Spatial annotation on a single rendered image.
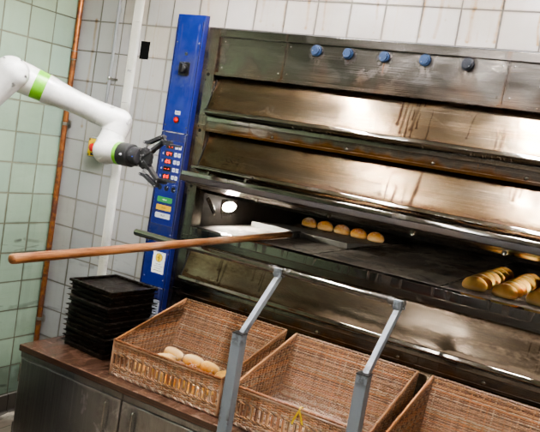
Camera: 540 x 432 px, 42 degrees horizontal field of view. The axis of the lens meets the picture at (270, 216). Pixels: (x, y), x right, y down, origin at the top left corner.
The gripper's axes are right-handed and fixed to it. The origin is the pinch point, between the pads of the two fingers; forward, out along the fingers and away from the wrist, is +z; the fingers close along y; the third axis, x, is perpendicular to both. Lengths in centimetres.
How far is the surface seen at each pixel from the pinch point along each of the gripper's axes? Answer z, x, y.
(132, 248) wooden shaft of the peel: 8.1, 26.6, 29.5
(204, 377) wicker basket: 25, -6, 78
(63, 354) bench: -50, -7, 91
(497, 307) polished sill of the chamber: 116, -55, 32
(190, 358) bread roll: -4, -37, 85
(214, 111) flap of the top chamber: -21, -50, -23
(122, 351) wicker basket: -17, -6, 80
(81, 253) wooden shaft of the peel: 8, 51, 30
